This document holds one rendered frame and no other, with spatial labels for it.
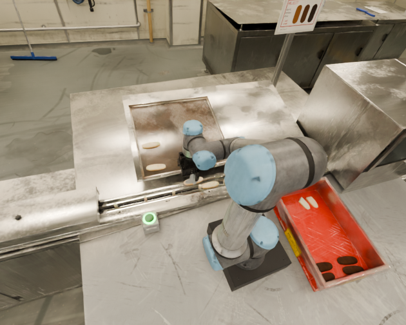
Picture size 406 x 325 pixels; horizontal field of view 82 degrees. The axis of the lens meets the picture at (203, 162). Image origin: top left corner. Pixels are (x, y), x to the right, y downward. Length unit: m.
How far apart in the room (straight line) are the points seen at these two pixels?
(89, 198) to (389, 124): 1.34
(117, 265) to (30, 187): 0.63
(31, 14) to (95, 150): 3.41
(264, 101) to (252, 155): 1.26
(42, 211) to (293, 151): 1.04
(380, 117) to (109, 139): 1.41
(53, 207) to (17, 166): 1.67
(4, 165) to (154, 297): 2.20
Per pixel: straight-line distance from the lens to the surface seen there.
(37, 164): 2.77
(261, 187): 0.44
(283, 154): 0.48
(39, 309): 2.09
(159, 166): 1.24
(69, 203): 1.20
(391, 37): 5.29
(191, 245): 1.12
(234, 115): 1.53
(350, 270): 1.30
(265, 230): 0.86
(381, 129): 1.30
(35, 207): 1.25
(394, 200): 1.71
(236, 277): 1.02
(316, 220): 1.35
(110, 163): 1.41
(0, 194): 1.52
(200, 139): 0.86
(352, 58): 3.96
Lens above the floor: 1.87
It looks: 50 degrees down
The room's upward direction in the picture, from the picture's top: 7 degrees clockwise
